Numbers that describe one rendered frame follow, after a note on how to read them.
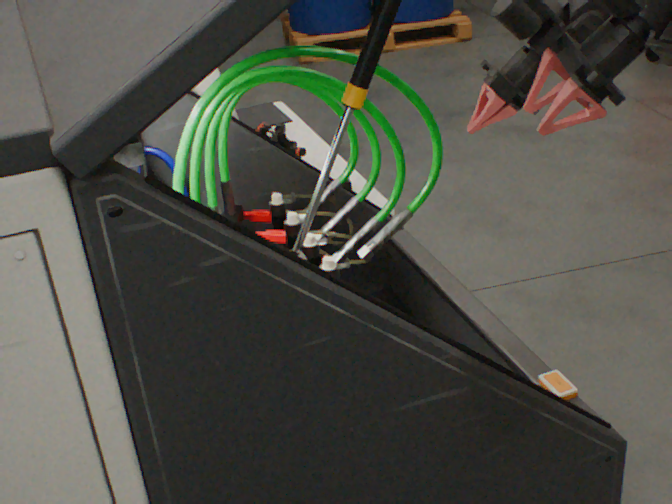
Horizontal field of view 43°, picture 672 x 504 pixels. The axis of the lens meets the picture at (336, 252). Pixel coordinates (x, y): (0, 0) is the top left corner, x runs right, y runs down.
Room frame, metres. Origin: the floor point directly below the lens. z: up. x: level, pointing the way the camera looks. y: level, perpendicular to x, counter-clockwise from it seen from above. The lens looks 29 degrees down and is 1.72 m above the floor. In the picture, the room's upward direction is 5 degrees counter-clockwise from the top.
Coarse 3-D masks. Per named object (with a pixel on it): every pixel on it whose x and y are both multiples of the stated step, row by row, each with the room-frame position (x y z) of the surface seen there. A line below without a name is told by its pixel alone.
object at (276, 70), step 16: (240, 80) 1.10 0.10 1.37; (320, 80) 1.14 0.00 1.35; (336, 80) 1.15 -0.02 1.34; (224, 96) 1.09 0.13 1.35; (208, 112) 1.09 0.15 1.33; (368, 112) 1.16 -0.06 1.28; (208, 128) 1.09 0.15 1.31; (384, 128) 1.17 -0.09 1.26; (400, 144) 1.18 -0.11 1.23; (192, 160) 1.08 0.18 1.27; (400, 160) 1.17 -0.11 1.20; (192, 176) 1.08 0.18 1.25; (400, 176) 1.17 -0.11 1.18; (192, 192) 1.08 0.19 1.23; (400, 192) 1.17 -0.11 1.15; (384, 208) 1.17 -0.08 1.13; (368, 224) 1.16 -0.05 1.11; (352, 240) 1.15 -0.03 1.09; (336, 256) 1.14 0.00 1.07
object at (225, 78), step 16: (288, 48) 1.04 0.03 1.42; (304, 48) 1.05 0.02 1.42; (320, 48) 1.06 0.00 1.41; (240, 64) 1.02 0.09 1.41; (256, 64) 1.03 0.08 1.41; (352, 64) 1.07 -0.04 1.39; (224, 80) 1.01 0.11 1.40; (400, 80) 1.09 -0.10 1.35; (208, 96) 1.01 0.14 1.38; (416, 96) 1.09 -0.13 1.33; (192, 112) 1.00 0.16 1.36; (192, 128) 1.00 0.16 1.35; (432, 128) 1.10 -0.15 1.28; (432, 144) 1.11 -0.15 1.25; (176, 160) 0.99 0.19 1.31; (432, 160) 1.11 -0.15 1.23; (176, 176) 0.99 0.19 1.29; (432, 176) 1.10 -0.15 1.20; (416, 208) 1.09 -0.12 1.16
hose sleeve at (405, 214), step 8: (400, 216) 1.08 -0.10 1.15; (408, 216) 1.08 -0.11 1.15; (392, 224) 1.08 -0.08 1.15; (400, 224) 1.08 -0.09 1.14; (384, 232) 1.08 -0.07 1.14; (392, 232) 1.08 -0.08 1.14; (376, 240) 1.07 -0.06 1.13; (384, 240) 1.07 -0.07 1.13; (368, 248) 1.07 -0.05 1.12; (376, 248) 1.07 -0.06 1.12
